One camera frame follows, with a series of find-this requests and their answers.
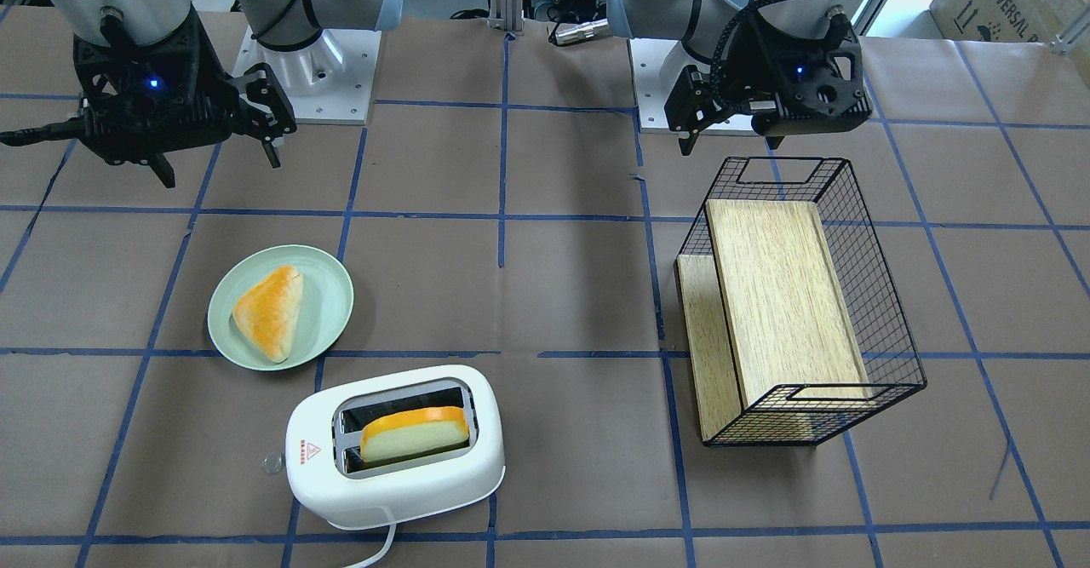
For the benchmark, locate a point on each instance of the black wire basket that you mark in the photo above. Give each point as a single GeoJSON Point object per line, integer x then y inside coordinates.
{"type": "Point", "coordinates": [874, 308]}

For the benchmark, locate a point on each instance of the white two-slot toaster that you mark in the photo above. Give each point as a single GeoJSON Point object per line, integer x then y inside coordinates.
{"type": "Point", "coordinates": [327, 473]}

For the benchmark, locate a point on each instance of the silver cylindrical connector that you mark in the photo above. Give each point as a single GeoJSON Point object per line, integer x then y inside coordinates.
{"type": "Point", "coordinates": [583, 32]}

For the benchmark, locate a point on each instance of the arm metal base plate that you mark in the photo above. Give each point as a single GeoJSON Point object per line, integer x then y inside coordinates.
{"type": "Point", "coordinates": [656, 65]}
{"type": "Point", "coordinates": [341, 83]}

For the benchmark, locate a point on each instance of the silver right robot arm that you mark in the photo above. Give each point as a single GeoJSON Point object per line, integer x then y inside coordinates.
{"type": "Point", "coordinates": [280, 25]}

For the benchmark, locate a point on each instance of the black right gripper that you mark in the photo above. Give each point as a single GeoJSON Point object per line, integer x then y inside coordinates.
{"type": "Point", "coordinates": [220, 84]}

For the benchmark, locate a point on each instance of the clear toaster lever knob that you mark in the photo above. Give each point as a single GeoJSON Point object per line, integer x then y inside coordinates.
{"type": "Point", "coordinates": [273, 463]}

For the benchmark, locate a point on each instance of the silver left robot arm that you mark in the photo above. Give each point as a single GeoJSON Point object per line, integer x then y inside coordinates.
{"type": "Point", "coordinates": [700, 25]}

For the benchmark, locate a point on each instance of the toast slice in toaster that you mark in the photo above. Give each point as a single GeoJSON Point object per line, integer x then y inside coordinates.
{"type": "Point", "coordinates": [406, 433]}

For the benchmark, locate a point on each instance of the wooden basket lid board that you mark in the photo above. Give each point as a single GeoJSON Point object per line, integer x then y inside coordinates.
{"type": "Point", "coordinates": [773, 354]}

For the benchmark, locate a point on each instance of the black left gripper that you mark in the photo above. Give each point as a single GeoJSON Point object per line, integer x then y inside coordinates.
{"type": "Point", "coordinates": [753, 64]}

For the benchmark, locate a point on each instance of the light green plate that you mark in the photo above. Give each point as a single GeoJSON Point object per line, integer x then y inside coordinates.
{"type": "Point", "coordinates": [326, 305]}

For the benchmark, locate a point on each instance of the triangular golden bread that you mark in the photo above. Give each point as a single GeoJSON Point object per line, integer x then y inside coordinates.
{"type": "Point", "coordinates": [268, 313]}

